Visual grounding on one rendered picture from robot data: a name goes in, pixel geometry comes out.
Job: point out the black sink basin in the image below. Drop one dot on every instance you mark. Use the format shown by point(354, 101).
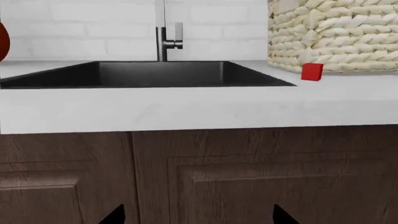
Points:
point(149, 74)

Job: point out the dark red round object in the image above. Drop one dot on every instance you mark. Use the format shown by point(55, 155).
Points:
point(3, 44)

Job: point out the silver sink faucet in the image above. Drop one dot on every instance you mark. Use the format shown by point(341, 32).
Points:
point(164, 32)

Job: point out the small red cube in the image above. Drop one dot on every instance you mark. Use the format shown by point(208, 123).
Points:
point(311, 72)

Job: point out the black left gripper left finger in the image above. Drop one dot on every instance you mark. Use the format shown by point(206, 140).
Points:
point(115, 216)

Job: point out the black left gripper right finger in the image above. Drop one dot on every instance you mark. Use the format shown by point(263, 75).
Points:
point(283, 217)

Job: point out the dark wood cabinet door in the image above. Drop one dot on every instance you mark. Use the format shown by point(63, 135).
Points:
point(62, 179)
point(267, 175)

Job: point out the cream woven basket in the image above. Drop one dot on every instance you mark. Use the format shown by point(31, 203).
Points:
point(335, 35)

